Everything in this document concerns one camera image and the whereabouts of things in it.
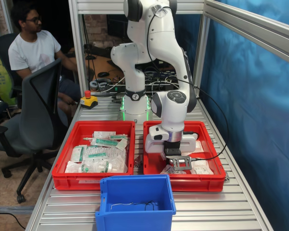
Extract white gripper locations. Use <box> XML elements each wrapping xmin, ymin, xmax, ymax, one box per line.
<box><xmin>144</xmin><ymin>133</ymin><xmax>199</xmax><ymax>161</ymax></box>

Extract yellow emergency stop box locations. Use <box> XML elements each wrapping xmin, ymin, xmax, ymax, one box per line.
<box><xmin>80</xmin><ymin>90</ymin><xmax>99</xmax><ymax>110</ymax></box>

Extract small green and white pack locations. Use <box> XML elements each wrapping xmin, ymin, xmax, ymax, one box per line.
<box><xmin>115</xmin><ymin>138</ymin><xmax>131</xmax><ymax>151</ymax></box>

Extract red plastic crate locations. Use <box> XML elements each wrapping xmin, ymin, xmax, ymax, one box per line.
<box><xmin>52</xmin><ymin>120</ymin><xmax>136</xmax><ymax>191</ymax></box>
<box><xmin>143</xmin><ymin>120</ymin><xmax>226</xmax><ymax>193</ymax></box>

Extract white paper medical packs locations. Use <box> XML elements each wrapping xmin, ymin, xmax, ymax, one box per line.
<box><xmin>86</xmin><ymin>145</ymin><xmax>128</xmax><ymax>167</ymax></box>

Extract thin green syringe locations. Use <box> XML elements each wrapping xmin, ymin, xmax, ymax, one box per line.
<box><xmin>109</xmin><ymin>134</ymin><xmax>129</xmax><ymax>141</ymax></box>

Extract large green syringe pack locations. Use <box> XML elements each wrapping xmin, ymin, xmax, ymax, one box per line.
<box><xmin>90</xmin><ymin>137</ymin><xmax>120</xmax><ymax>148</ymax></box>

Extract white pack with red print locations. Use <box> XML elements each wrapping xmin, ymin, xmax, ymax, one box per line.
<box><xmin>93</xmin><ymin>131</ymin><xmax>117</xmax><ymax>139</ymax></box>

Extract slim green syringe pack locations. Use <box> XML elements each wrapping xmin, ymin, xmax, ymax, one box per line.
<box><xmin>85</xmin><ymin>151</ymin><xmax>109</xmax><ymax>160</ymax></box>

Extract blue open-front storage bin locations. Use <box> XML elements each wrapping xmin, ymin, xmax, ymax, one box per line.
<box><xmin>95</xmin><ymin>174</ymin><xmax>177</xmax><ymax>231</ymax></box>

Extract black power strip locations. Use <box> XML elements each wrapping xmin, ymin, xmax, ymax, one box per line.
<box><xmin>108</xmin><ymin>83</ymin><xmax>181</xmax><ymax>92</ymax></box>

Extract green and white flat pack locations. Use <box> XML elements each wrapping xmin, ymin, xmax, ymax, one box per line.
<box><xmin>71</xmin><ymin>145</ymin><xmax>88</xmax><ymax>162</ymax></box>

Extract clear plastic wrapper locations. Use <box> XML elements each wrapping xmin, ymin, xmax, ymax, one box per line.
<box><xmin>64</xmin><ymin>160</ymin><xmax>82</xmax><ymax>173</ymax></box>

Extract blue fabric curtain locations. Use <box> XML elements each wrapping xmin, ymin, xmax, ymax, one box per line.
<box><xmin>173</xmin><ymin>0</ymin><xmax>289</xmax><ymax>231</ymax></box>

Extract wooden desk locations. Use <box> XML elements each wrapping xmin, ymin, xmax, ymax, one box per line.
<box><xmin>61</xmin><ymin>47</ymin><xmax>127</xmax><ymax>93</ymax></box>

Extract grey mesh office chair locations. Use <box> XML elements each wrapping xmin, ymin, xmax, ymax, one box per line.
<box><xmin>0</xmin><ymin>57</ymin><xmax>72</xmax><ymax>204</ymax></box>

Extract dark computer monitor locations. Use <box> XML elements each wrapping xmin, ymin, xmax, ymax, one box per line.
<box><xmin>107</xmin><ymin>14</ymin><xmax>129</xmax><ymax>39</ymax></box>

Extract man in white t-shirt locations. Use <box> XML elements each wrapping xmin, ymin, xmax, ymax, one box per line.
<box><xmin>8</xmin><ymin>4</ymin><xmax>81</xmax><ymax>121</ymax></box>

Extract wrist camera with black bracket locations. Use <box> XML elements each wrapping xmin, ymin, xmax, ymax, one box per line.
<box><xmin>163</xmin><ymin>141</ymin><xmax>192</xmax><ymax>171</ymax></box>

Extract aluminium angle bracket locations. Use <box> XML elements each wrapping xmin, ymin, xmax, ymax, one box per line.
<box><xmin>134</xmin><ymin>155</ymin><xmax>144</xmax><ymax>169</ymax></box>

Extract clear packed filter green ring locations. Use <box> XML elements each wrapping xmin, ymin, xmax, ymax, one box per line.
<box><xmin>98</xmin><ymin>161</ymin><xmax>114</xmax><ymax>173</ymax></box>
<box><xmin>77</xmin><ymin>163</ymin><xmax>93</xmax><ymax>173</ymax></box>

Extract thin white and dark string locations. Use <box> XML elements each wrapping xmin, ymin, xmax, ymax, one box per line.
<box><xmin>110</xmin><ymin>201</ymin><xmax>159</xmax><ymax>212</ymax></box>

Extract black camera cable on arm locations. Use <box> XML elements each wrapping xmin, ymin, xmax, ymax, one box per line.
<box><xmin>146</xmin><ymin>7</ymin><xmax>230</xmax><ymax>161</ymax></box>

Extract aluminium profile frame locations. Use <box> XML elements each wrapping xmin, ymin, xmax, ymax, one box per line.
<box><xmin>68</xmin><ymin>0</ymin><xmax>289</xmax><ymax>97</ymax></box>

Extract black floor cable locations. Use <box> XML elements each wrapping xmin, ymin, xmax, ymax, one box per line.
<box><xmin>0</xmin><ymin>211</ymin><xmax>27</xmax><ymax>230</ymax></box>

